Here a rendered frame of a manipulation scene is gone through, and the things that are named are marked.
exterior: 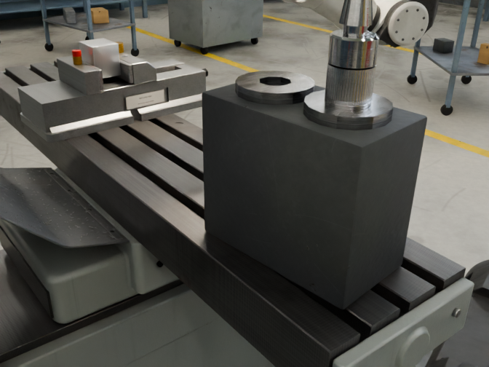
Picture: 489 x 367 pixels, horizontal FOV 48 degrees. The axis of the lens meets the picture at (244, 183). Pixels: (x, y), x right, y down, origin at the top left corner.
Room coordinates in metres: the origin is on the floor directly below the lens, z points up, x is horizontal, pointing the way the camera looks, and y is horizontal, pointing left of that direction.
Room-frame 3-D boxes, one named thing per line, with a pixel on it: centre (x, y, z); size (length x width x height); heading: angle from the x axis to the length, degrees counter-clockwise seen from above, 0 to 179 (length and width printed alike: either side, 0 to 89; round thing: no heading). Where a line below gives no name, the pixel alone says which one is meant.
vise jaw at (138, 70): (1.07, 0.23, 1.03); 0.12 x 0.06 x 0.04; 40
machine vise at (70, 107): (1.05, 0.25, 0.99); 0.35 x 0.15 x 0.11; 130
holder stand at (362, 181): (0.57, -0.07, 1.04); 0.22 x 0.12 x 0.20; 45
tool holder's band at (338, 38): (0.54, -0.10, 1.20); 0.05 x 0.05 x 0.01
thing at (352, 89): (0.54, -0.10, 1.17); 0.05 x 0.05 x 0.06
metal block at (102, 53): (1.03, 0.28, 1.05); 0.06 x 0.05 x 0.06; 40
